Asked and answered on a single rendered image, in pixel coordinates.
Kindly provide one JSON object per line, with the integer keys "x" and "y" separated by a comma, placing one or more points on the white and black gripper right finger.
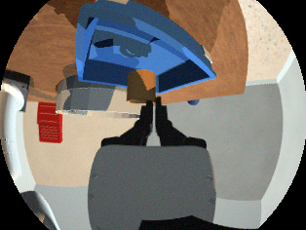
{"x": 169, "y": 135}

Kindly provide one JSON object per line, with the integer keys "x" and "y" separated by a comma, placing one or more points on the blue plastic crate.
{"x": 115, "y": 37}

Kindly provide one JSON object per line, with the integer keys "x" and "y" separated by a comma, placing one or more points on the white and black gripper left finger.
{"x": 139, "y": 133}

